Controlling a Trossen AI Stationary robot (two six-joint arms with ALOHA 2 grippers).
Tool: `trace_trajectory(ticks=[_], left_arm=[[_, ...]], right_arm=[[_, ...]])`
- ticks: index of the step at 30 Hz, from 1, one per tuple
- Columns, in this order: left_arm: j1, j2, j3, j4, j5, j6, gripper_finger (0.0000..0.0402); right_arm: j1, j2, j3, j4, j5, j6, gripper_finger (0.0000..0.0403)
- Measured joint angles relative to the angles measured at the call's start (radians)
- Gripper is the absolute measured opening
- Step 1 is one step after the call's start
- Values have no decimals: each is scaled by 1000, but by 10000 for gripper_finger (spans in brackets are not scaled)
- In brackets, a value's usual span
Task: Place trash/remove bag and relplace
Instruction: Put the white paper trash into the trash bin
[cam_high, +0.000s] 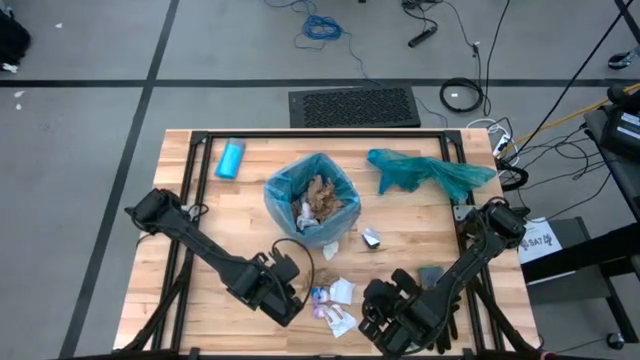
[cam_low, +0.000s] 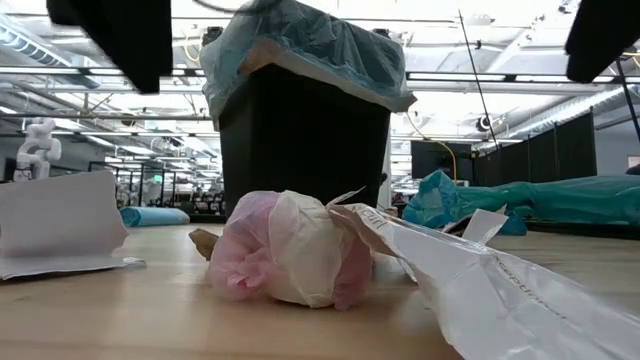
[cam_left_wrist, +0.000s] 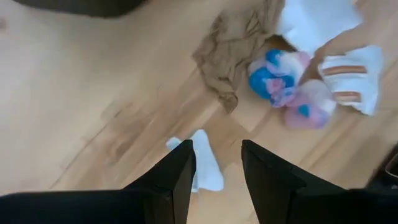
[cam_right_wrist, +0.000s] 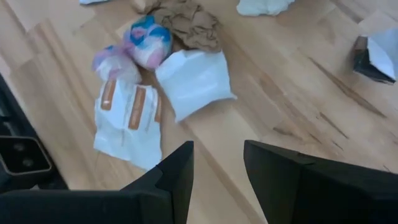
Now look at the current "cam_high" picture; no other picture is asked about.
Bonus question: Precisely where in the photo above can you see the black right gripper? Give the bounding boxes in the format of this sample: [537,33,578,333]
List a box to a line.
[359,279,441,357]

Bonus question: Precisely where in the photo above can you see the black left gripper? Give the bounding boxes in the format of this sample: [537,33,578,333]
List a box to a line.
[227,252,305,329]

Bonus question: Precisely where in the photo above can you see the clear printed plastic wrapper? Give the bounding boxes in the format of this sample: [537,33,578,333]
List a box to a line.
[323,303,359,339]

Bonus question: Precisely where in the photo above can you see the white square wrapper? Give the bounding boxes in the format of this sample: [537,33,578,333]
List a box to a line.
[329,277,357,306]

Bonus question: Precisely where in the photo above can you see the brown paper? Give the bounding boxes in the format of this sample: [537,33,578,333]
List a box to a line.
[307,267,341,290]

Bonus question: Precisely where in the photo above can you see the white and black paper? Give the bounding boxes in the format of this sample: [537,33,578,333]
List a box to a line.
[360,227,382,250]

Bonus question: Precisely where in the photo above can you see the trash bin with blue liner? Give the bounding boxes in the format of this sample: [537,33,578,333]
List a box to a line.
[263,152,362,250]

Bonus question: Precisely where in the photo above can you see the pink white plastic wrappers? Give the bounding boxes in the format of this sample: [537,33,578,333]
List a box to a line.
[299,173,346,225]

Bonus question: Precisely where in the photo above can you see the teal plastic trash bag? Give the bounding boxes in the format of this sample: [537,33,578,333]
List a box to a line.
[366,148,499,204]

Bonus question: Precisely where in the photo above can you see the blue trash bag roll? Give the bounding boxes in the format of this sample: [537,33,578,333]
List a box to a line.
[214,138,247,181]

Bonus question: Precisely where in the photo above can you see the black grey work glove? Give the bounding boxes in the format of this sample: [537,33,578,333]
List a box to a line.
[417,264,459,355]

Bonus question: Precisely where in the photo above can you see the white printed label sheet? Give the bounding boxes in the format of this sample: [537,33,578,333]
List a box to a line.
[517,217,564,265]

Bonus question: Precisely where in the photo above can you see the black equipment cart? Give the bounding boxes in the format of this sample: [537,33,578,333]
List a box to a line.
[519,107,640,346]

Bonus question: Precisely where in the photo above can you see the white power strip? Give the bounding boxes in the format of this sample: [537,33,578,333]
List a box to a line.
[492,132,512,157]

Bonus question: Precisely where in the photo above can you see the black perforated floor mat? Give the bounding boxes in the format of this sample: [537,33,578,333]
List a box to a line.
[288,83,422,129]

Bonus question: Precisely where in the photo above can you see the black power strip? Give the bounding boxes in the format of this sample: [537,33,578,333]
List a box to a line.
[407,24,439,49]

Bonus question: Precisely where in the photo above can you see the thin black pole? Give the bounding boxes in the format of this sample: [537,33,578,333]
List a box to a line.
[504,0,636,161]

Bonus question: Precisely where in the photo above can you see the black device box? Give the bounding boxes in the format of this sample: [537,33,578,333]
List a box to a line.
[599,84,640,161]

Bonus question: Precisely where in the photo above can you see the black cable bundle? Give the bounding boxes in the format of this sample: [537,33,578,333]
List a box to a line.
[494,117,616,226]

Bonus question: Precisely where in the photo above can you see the black coiled cable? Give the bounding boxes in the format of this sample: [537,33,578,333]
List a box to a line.
[438,76,485,114]

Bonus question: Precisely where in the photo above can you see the yellow floor cable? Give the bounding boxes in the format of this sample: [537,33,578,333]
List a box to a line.
[509,82,640,146]

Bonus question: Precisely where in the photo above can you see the blue coiled cable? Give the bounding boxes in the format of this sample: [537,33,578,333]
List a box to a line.
[263,0,384,86]

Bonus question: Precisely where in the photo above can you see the black floor cable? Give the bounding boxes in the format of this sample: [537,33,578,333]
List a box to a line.
[402,0,512,117]

